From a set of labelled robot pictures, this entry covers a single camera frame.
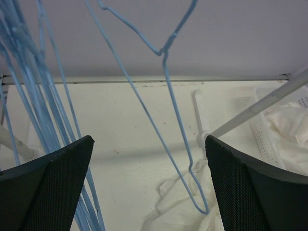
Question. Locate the white plastic basket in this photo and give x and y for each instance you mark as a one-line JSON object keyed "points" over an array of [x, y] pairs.
{"points": [[260, 126]]}

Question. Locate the white clothes rack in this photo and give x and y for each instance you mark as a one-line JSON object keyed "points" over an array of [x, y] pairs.
{"points": [[294, 83]]}

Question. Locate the white skirt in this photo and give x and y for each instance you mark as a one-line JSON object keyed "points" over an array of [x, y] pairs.
{"points": [[175, 210]]}

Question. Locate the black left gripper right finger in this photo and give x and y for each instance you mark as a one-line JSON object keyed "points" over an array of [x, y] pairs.
{"points": [[253, 195]]}

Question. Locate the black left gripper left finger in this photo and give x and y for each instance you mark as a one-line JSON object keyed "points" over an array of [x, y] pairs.
{"points": [[42, 195]]}

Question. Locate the bundle of blue hangers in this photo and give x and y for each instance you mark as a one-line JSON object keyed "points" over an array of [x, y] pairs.
{"points": [[53, 125]]}

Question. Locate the white cloth in basket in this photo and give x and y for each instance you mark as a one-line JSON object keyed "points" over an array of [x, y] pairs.
{"points": [[288, 126]]}

